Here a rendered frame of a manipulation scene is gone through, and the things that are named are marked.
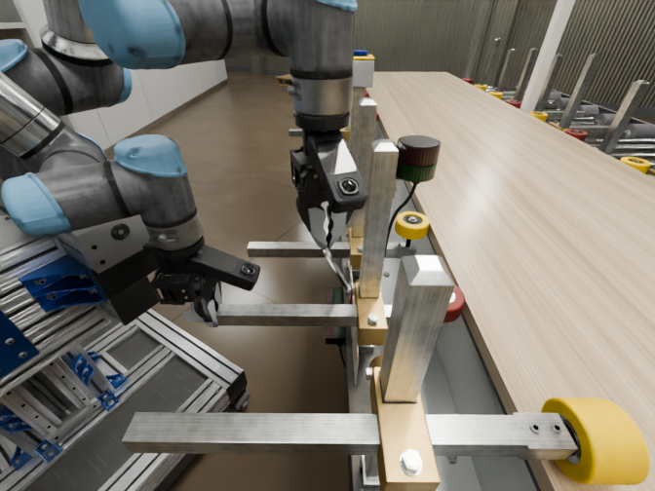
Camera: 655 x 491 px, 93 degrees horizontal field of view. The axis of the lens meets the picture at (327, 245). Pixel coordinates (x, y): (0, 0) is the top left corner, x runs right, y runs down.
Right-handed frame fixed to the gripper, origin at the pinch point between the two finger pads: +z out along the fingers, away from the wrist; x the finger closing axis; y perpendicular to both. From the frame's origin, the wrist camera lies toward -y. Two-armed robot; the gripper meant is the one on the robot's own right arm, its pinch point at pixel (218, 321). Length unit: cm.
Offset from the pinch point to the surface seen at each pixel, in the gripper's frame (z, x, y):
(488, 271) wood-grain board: -8, -7, -53
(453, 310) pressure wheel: -8.1, 3.7, -42.8
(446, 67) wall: 36, -645, -245
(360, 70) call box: -37, -52, -29
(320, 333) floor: 82, -60, -17
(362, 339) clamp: -1.4, 4.9, -27.6
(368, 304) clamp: -4.6, -0.7, -29.1
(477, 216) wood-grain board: -8, -27, -59
